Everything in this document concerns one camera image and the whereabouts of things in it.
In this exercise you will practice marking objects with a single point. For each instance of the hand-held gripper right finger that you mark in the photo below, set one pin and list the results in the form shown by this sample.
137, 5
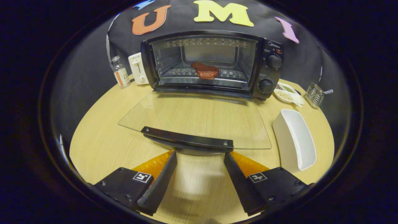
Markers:
242, 188

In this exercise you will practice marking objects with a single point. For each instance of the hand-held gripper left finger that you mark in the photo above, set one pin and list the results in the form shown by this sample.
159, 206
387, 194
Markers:
157, 189

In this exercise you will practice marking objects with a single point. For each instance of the red meat slice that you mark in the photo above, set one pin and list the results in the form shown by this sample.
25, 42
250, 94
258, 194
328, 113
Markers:
205, 72

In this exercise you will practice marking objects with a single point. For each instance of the black toaster oven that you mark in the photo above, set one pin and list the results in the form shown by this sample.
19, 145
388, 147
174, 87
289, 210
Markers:
262, 46

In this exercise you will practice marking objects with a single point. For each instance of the white bread toaster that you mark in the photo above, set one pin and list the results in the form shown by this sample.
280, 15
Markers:
136, 68

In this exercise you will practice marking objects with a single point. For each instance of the white rectangular tray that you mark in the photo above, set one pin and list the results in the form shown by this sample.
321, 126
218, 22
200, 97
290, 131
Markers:
298, 140

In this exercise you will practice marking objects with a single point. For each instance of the white divided bean plate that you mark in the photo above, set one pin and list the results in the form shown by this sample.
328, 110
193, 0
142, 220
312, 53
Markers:
284, 95

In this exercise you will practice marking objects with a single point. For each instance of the clear plastic bottle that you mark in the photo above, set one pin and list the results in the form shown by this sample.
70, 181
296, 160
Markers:
121, 74

